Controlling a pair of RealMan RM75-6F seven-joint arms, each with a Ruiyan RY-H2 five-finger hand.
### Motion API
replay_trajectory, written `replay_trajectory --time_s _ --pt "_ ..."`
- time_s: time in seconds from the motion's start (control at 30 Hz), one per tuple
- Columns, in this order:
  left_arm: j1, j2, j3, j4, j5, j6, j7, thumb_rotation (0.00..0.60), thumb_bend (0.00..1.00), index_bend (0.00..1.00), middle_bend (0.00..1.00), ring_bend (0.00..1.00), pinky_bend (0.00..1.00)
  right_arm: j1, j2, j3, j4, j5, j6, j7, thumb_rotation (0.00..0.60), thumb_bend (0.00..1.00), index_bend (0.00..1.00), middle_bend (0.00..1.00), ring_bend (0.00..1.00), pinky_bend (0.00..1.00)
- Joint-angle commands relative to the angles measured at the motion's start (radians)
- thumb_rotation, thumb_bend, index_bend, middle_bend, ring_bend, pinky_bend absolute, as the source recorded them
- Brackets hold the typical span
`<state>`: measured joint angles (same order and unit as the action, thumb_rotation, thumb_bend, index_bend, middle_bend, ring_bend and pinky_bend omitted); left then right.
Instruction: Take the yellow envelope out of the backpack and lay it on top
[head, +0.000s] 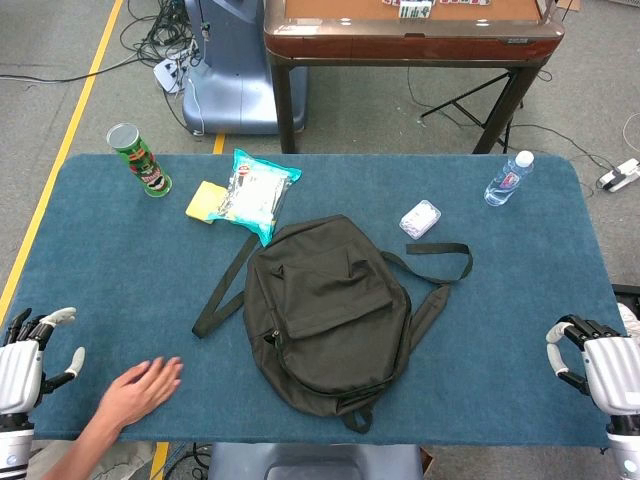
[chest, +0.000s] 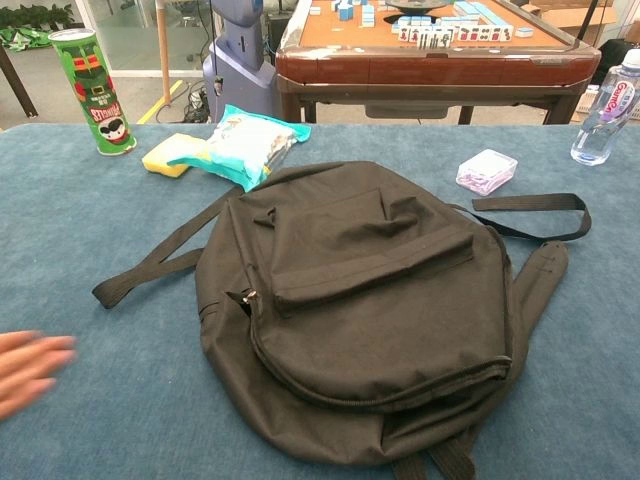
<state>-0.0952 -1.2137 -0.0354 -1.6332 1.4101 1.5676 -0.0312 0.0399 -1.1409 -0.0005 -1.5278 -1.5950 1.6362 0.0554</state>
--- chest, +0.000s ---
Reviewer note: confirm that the yellow sponge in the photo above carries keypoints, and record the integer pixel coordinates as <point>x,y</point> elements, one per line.
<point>162,159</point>

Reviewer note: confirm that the black fabric backpack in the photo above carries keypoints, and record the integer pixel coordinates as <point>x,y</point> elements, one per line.
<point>375,300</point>

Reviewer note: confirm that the dark table leg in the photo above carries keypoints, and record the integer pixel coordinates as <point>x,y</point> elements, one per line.
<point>20,87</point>

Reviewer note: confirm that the single blue-backed mahjong tile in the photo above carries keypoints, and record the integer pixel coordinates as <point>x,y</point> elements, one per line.
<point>524,32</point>

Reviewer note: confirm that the blue felt table cover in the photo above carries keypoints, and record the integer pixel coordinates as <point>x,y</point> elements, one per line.
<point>75,225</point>

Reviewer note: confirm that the green potted plants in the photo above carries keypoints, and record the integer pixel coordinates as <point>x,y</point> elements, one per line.
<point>35,15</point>

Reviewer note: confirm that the brown mahjong table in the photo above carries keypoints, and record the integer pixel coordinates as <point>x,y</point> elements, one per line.
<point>425,67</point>

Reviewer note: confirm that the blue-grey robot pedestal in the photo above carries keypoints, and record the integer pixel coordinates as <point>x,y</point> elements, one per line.
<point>240,60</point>

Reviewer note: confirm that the teal snack packet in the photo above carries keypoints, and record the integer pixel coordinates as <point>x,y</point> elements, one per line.
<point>245,145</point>

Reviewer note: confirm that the clear plastic water bottle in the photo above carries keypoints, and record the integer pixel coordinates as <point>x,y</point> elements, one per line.
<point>605,120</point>

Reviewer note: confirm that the clear box of purple clips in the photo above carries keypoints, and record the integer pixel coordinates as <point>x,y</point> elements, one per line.
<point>486,170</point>

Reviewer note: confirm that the bare human hand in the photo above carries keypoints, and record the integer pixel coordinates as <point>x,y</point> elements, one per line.
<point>25,367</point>

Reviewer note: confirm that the light wooden pole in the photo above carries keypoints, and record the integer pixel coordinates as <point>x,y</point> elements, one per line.
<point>163,50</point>

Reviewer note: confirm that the green Pringles can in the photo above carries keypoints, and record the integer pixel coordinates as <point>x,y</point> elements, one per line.
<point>95,95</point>

